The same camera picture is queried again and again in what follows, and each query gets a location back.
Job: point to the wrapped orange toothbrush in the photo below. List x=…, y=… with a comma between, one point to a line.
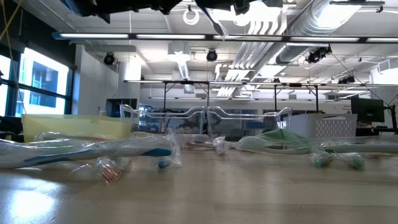
x=109, y=172

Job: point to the silver air duct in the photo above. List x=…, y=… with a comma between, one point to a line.
x=311, y=25

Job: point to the black metal frame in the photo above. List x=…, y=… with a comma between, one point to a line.
x=164, y=99
x=275, y=99

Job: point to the black ceiling camera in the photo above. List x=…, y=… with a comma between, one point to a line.
x=346, y=80
x=109, y=59
x=212, y=56
x=315, y=56

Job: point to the black computer monitor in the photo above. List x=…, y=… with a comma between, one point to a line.
x=119, y=107
x=368, y=110

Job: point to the yellow plastic bin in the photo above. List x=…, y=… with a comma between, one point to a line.
x=77, y=126

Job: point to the blue toothbrush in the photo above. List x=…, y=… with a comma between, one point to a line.
x=214, y=21
x=77, y=155

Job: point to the white ceiling duct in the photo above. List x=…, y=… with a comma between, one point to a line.
x=178, y=53

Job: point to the large glass window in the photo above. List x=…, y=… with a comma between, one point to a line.
x=43, y=84

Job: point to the green cloth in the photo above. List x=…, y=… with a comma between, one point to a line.
x=280, y=137

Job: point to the long ceiling light strip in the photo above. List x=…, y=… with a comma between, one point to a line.
x=149, y=81
x=171, y=36

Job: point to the white perforated basket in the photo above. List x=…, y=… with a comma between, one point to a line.
x=323, y=124

